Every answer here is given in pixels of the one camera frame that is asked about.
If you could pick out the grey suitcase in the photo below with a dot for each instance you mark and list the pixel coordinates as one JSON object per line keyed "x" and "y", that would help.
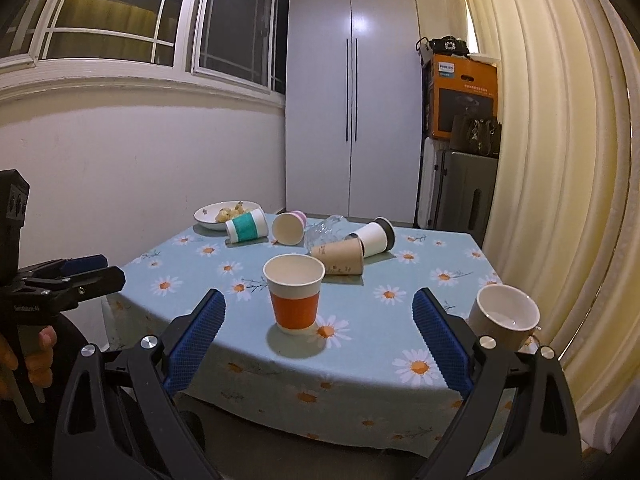
{"x": 460, "y": 195}

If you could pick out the yellow food pieces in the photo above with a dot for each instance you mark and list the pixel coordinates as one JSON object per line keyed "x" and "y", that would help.
{"x": 232, "y": 210}

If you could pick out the brown paper cup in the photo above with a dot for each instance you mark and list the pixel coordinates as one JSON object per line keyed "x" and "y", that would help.
{"x": 342, "y": 258}

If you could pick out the white framed window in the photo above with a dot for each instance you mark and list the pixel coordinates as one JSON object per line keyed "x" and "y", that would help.
{"x": 100, "y": 10}
{"x": 240, "y": 20}

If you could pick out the pink paper cup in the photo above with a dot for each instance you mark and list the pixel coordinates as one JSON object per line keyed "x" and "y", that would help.
{"x": 286, "y": 229}

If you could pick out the black bag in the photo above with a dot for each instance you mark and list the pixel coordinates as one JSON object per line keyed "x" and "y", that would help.
{"x": 450, "y": 45}

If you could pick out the white bowl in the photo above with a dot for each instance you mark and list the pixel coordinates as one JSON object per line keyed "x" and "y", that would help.
{"x": 205, "y": 216}

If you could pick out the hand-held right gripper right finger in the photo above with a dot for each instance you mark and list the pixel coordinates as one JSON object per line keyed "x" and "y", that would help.
{"x": 445, "y": 340}

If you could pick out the dark handbag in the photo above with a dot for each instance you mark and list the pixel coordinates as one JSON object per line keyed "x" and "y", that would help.
{"x": 475, "y": 135}

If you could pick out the white ribbed suitcase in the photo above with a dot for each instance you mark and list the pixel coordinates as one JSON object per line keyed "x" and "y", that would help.
{"x": 427, "y": 185}

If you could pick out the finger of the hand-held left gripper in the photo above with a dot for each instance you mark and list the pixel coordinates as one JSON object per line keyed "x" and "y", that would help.
{"x": 85, "y": 262}
{"x": 97, "y": 281}

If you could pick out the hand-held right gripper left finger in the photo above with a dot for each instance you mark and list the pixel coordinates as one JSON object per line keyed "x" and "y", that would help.
{"x": 200, "y": 335}

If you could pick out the cream curtain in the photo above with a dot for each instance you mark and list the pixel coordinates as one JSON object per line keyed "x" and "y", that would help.
{"x": 550, "y": 160}

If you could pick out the orange and white paper cup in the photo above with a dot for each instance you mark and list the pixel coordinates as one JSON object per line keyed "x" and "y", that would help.
{"x": 295, "y": 310}

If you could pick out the person's left hand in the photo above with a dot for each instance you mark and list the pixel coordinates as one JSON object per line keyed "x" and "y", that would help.
{"x": 42, "y": 366}

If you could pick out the clear plastic bottle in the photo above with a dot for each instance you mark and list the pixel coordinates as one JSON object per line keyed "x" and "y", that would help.
{"x": 322, "y": 232}

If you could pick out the blue daisy print tablecloth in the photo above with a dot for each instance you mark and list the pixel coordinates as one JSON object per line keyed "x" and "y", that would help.
{"x": 375, "y": 325}

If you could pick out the white cup with black lid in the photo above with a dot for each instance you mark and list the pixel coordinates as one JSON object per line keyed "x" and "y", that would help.
{"x": 372, "y": 240}

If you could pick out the beige ceramic mug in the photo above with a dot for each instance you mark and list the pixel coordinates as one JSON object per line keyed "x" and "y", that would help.
{"x": 500, "y": 310}

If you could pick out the white wardrobe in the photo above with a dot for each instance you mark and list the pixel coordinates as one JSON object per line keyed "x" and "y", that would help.
{"x": 320, "y": 110}

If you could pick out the teal and white paper cup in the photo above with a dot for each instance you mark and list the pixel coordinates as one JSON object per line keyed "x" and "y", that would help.
{"x": 245, "y": 227}

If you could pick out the orange cardboard box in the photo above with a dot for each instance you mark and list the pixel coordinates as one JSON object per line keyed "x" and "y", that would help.
{"x": 460, "y": 95}

